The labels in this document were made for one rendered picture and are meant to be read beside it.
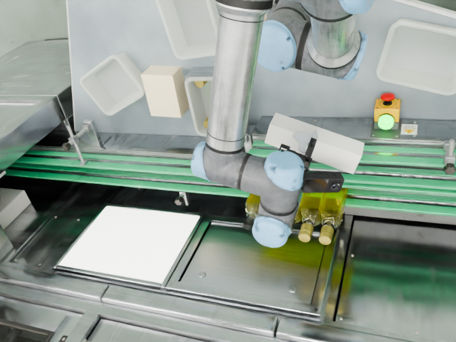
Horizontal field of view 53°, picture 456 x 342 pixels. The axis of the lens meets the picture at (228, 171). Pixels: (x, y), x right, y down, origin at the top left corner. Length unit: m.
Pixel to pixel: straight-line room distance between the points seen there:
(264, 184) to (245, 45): 0.26
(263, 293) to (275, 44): 0.69
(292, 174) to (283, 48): 0.37
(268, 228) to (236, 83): 0.29
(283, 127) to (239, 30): 0.44
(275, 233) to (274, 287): 0.47
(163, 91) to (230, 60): 0.83
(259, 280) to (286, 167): 0.60
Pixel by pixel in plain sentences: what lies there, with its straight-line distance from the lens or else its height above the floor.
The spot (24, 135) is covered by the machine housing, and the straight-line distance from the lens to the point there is 1.88.
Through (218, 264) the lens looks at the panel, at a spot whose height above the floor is 1.20.
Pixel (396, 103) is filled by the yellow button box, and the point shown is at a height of 0.79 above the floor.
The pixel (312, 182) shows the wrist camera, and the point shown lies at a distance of 1.06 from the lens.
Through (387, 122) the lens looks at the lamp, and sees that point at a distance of 1.41.
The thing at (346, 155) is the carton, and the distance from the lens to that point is 1.17.
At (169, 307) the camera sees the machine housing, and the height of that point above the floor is 1.38.
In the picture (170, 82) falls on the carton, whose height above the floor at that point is 0.82.
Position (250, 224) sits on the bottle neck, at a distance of 1.36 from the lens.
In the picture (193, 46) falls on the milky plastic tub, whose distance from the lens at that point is 1.56.
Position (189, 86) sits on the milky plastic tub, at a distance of 1.54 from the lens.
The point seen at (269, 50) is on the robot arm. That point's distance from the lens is 1.13.
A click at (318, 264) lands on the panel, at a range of 1.41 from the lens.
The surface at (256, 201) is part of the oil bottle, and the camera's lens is 1.41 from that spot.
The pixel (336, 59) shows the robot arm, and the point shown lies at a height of 1.10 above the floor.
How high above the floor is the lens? 2.07
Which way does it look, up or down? 48 degrees down
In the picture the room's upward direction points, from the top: 151 degrees counter-clockwise
